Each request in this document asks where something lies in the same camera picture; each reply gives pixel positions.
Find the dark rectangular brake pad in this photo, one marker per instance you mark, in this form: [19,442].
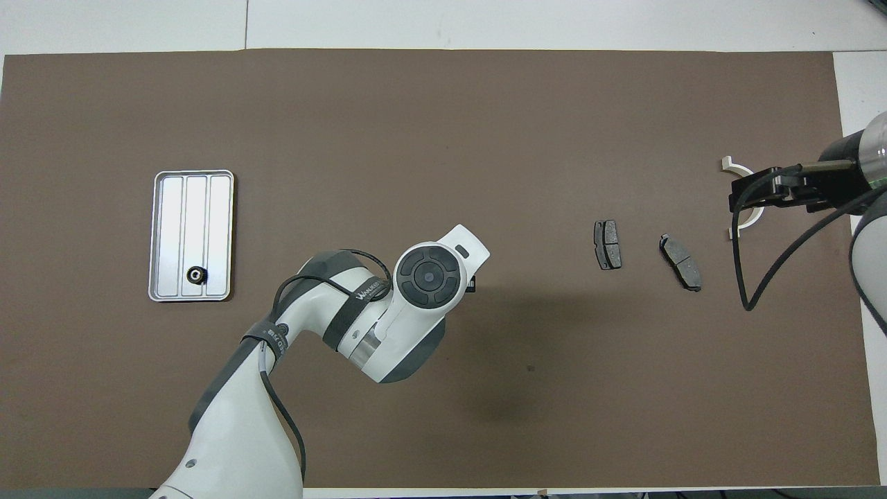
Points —
[608,246]

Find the large black bearing gear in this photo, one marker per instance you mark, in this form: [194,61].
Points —
[197,275]

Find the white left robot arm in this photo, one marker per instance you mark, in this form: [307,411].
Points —
[235,430]

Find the silver metal tray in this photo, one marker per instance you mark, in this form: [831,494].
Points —
[208,229]

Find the brown table mat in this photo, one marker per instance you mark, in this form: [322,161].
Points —
[416,138]

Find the dark eared brake pad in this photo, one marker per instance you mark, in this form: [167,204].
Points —
[682,265]

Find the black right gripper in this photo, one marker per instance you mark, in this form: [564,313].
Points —
[835,180]

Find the white curved plastic part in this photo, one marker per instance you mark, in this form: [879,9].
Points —
[741,168]

